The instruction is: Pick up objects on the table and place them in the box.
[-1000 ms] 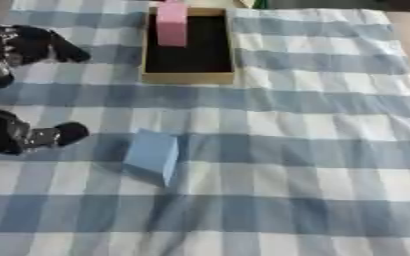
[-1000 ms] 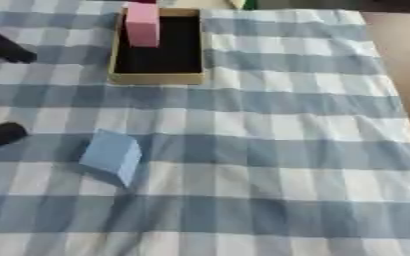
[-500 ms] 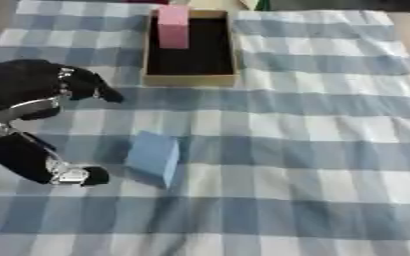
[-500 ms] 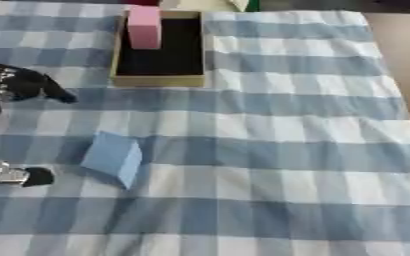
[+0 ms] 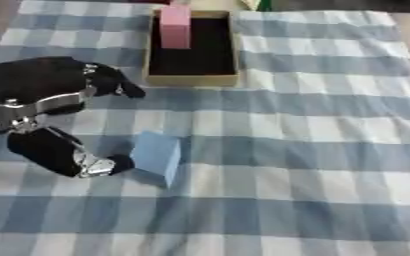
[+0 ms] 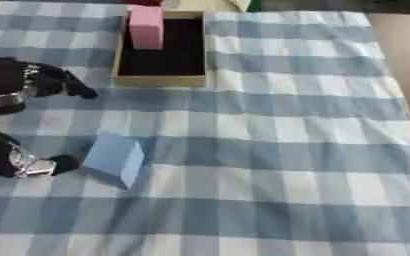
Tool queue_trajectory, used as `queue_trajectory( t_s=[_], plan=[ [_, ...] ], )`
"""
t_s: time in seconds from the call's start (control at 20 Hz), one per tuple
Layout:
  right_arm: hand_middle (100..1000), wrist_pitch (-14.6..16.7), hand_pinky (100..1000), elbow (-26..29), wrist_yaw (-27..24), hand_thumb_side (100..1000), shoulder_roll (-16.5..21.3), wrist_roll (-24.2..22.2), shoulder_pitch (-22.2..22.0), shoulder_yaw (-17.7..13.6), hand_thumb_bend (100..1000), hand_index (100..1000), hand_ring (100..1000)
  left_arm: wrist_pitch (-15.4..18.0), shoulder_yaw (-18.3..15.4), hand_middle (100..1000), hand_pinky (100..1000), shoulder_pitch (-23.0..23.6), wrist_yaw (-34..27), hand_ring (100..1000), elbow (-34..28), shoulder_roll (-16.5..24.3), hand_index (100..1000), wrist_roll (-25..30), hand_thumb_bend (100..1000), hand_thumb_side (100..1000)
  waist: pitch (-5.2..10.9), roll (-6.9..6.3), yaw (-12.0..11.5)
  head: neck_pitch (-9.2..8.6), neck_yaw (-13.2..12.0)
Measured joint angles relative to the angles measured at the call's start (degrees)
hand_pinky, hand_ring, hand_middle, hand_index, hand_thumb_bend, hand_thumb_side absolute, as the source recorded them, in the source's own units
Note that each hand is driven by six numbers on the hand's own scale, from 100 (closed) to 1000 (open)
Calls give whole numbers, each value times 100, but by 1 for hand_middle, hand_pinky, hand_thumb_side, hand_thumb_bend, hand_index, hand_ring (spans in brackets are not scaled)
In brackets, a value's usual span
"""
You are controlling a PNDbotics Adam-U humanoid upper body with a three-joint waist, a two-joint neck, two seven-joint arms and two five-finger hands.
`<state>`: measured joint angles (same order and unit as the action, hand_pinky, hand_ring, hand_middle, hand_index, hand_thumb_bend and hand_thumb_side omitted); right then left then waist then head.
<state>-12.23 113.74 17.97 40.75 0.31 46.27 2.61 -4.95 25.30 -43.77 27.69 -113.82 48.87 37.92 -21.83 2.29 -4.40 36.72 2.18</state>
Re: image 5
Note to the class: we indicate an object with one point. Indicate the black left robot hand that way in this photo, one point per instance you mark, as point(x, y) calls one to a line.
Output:
point(36, 78)

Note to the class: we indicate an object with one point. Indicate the tan cardboard box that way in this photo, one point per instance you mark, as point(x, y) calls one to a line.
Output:
point(192, 50)

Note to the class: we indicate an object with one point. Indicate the light blue block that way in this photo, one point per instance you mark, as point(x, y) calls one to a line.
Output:
point(156, 156)

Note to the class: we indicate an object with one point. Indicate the pink block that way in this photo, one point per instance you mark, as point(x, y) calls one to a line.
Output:
point(174, 26)

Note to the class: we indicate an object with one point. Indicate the green and white object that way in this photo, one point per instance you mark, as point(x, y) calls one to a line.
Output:
point(255, 4)

